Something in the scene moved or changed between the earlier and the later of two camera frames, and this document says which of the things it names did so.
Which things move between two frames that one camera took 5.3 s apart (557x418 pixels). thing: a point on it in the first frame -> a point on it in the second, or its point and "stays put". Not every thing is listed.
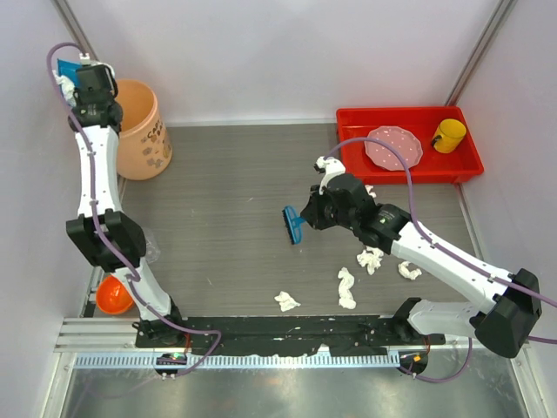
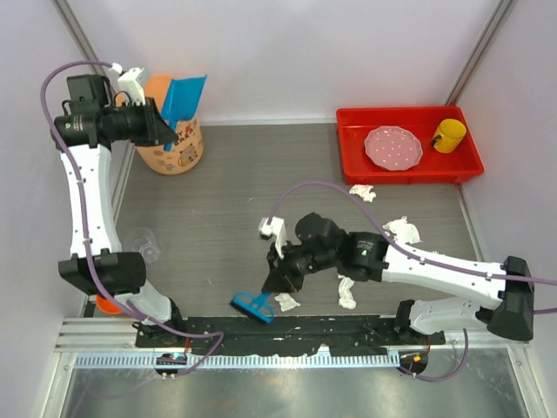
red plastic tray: x=435 y=166 stays put
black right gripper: x=312 y=213 -> x=282 y=275
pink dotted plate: x=401 y=139 stays put
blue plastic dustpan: x=69 y=70 -> x=182 y=100
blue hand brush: x=293 y=225 -> x=257 y=304
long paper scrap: x=345 y=284 stays put
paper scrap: x=286 y=301 stays put
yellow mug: x=448 y=136 stays put
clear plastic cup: x=153 y=249 stays put
